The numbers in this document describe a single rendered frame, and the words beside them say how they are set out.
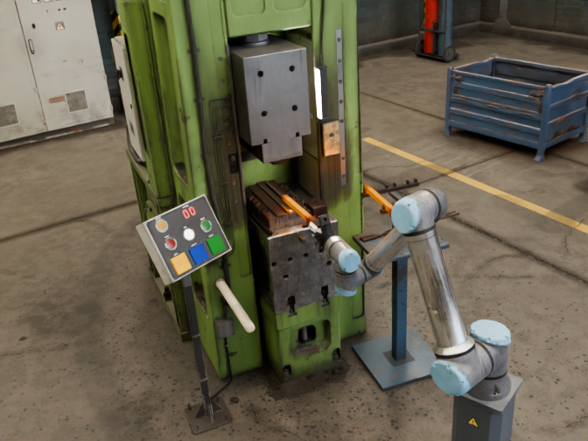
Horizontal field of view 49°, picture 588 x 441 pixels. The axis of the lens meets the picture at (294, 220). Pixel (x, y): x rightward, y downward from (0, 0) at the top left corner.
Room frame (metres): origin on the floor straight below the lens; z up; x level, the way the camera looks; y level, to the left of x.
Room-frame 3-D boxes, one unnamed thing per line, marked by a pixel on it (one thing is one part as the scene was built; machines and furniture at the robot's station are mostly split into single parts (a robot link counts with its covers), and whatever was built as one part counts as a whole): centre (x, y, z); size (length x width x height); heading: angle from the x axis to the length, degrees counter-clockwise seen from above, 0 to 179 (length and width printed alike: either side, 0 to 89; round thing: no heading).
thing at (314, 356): (3.03, 0.06, 0.23); 0.55 x 0.37 x 0.47; 22
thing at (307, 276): (3.03, 0.06, 0.69); 0.56 x 0.38 x 0.45; 22
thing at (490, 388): (1.94, -0.71, 0.65); 0.19 x 0.19 x 0.10
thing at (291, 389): (2.76, 0.01, 0.01); 0.58 x 0.39 x 0.01; 112
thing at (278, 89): (3.02, 0.07, 1.56); 0.42 x 0.39 x 0.40; 22
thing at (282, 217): (3.00, 0.11, 0.96); 0.42 x 0.20 x 0.09; 22
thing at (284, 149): (3.00, 0.11, 1.32); 0.42 x 0.20 x 0.10; 22
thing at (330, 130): (3.05, -0.21, 1.27); 0.09 x 0.02 x 0.17; 112
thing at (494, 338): (1.94, -0.70, 0.79); 0.17 x 0.15 x 0.18; 129
